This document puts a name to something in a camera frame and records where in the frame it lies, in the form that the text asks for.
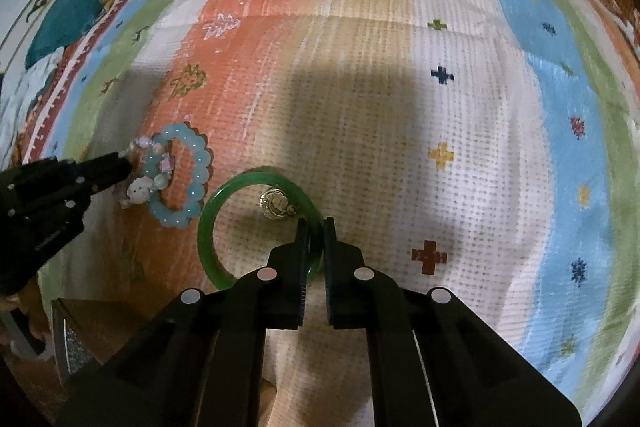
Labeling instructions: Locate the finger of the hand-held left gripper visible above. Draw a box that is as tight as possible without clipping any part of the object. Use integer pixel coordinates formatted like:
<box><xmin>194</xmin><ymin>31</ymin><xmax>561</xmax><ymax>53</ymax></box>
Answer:
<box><xmin>70</xmin><ymin>151</ymin><xmax>135</xmax><ymax>198</ymax></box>

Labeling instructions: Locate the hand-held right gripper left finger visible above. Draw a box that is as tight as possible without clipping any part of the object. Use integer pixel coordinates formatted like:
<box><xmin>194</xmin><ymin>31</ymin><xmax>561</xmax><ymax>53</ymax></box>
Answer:
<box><xmin>52</xmin><ymin>217</ymin><xmax>311</xmax><ymax>427</ymax></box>

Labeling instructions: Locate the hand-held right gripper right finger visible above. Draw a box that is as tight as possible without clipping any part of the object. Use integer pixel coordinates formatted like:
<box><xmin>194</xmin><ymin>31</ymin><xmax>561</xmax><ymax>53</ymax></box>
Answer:
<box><xmin>322</xmin><ymin>217</ymin><xmax>583</xmax><ymax>427</ymax></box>

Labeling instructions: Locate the charm bracelet with white bear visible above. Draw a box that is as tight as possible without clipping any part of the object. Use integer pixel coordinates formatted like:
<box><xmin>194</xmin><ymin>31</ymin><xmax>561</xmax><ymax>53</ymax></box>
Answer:
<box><xmin>116</xmin><ymin>134</ymin><xmax>176</xmax><ymax>208</ymax></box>

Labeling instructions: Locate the light blue bead bracelet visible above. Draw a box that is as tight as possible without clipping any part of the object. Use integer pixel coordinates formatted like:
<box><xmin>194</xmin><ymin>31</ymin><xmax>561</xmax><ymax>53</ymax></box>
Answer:
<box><xmin>140</xmin><ymin>124</ymin><xmax>214</xmax><ymax>228</ymax></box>

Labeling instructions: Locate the green jade bangle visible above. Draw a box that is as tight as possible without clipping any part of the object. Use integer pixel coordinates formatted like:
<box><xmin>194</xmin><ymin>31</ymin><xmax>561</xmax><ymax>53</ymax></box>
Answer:
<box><xmin>196</xmin><ymin>167</ymin><xmax>323</xmax><ymax>291</ymax></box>

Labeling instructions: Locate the silver metal tin box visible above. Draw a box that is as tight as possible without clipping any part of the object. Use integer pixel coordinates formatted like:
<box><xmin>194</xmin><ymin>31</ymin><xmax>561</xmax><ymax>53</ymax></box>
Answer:
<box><xmin>51</xmin><ymin>297</ymin><xmax>167</xmax><ymax>381</ymax></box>

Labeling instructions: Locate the striped colourful mat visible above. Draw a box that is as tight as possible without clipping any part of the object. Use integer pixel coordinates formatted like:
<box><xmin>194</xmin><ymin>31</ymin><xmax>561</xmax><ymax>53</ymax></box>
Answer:
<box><xmin>30</xmin><ymin>0</ymin><xmax>640</xmax><ymax>427</ymax></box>

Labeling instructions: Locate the small silver ring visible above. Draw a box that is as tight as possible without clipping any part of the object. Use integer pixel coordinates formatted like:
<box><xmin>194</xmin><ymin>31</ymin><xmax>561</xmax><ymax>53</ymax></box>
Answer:
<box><xmin>258</xmin><ymin>188</ymin><xmax>297</xmax><ymax>222</ymax></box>

